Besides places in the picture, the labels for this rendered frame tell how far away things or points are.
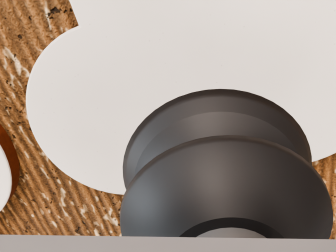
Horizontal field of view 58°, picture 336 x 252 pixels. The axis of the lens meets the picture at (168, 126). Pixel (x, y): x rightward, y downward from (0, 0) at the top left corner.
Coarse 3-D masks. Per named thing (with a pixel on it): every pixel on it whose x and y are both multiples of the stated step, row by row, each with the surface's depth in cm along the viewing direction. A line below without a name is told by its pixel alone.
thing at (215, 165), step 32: (192, 128) 6; (224, 128) 6; (256, 128) 6; (160, 160) 5; (192, 160) 5; (224, 160) 5; (256, 160) 5; (288, 160) 5; (128, 192) 5; (160, 192) 5; (192, 192) 5; (224, 192) 5; (256, 192) 5; (288, 192) 5; (320, 192) 5; (128, 224) 5; (160, 224) 5; (192, 224) 5; (224, 224) 5; (256, 224) 5; (288, 224) 5; (320, 224) 5
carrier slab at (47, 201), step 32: (0, 0) 11; (32, 0) 11; (64, 0) 11; (0, 32) 11; (32, 32) 11; (0, 64) 12; (32, 64) 12; (0, 96) 12; (32, 160) 14; (320, 160) 13; (32, 192) 15; (64, 192) 15; (96, 192) 14; (0, 224) 16; (32, 224) 16; (64, 224) 15; (96, 224) 15
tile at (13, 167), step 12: (0, 132) 13; (0, 144) 13; (12, 144) 13; (0, 156) 13; (12, 156) 13; (0, 168) 13; (12, 168) 13; (0, 180) 13; (12, 180) 14; (0, 192) 14; (12, 192) 14; (0, 204) 14
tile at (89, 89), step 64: (128, 0) 10; (192, 0) 10; (256, 0) 10; (320, 0) 10; (64, 64) 11; (128, 64) 11; (192, 64) 11; (256, 64) 10; (320, 64) 10; (64, 128) 12; (128, 128) 12; (320, 128) 12
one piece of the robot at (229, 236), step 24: (0, 240) 1; (24, 240) 1; (48, 240) 1; (72, 240) 1; (96, 240) 1; (120, 240) 1; (144, 240) 1; (168, 240) 1; (192, 240) 1; (216, 240) 1; (240, 240) 1; (264, 240) 1; (288, 240) 1; (312, 240) 1
